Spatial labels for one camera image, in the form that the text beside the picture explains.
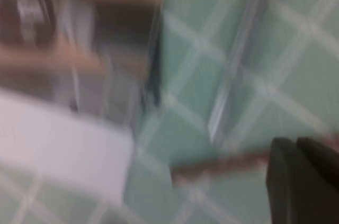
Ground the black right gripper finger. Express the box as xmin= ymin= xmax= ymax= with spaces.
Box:
xmin=265 ymin=137 xmax=339 ymax=224

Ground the translucent grey pen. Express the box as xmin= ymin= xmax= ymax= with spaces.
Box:
xmin=208 ymin=0 xmax=268 ymax=144

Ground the red pencil with eraser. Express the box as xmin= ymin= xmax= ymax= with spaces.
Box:
xmin=171 ymin=133 xmax=339 ymax=185

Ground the green checkered tablecloth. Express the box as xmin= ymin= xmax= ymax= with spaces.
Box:
xmin=0 ymin=0 xmax=339 ymax=224

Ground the robot classroom photo brochure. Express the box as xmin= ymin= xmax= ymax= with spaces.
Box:
xmin=0 ymin=0 xmax=166 ymax=205

